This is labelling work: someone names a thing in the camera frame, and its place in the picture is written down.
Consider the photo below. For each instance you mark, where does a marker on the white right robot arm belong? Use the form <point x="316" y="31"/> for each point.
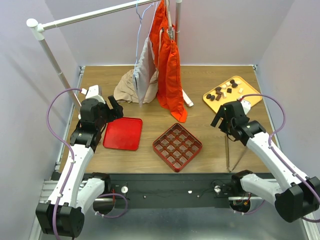
<point x="294" y="195"/>

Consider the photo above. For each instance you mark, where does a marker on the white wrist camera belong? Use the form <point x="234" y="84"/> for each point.
<point x="93" y="92"/>
<point x="246" y="105"/>

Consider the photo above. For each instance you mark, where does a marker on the grey hanging towel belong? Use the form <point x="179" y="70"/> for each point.
<point x="144" y="77"/>

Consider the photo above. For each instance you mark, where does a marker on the dark rectangular chocolate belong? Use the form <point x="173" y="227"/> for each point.
<point x="219" y="93"/>
<point x="218" y="97"/>

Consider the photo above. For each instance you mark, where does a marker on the yellow plastic tray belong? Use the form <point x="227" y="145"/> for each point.
<point x="247" y="89"/>

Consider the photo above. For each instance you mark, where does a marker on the metal tongs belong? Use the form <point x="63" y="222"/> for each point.
<point x="233" y="157"/>

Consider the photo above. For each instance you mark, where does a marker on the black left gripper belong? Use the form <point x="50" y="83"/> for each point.
<point x="117" y="112"/>

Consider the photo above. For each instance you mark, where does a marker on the red chocolate box tray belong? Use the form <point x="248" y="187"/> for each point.
<point x="177" y="147"/>

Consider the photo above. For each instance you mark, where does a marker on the beige crumpled cloth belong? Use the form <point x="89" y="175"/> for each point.
<point x="125" y="92"/>

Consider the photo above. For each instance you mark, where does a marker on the orange hanging shorts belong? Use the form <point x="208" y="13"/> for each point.
<point x="167" y="63"/>

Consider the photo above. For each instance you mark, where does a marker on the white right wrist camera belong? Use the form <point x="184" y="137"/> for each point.
<point x="246" y="105"/>

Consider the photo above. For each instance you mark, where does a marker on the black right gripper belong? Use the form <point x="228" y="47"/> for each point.
<point x="221" y="113"/>

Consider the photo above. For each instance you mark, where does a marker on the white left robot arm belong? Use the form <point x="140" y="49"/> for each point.
<point x="63" y="214"/>

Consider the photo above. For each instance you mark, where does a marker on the red tin lid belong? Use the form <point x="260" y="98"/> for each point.
<point x="123" y="134"/>

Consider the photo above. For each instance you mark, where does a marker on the white clothes rack frame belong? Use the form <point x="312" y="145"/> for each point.
<point x="38" y="29"/>

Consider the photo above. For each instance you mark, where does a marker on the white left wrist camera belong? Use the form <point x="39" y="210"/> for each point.
<point x="93" y="92"/>

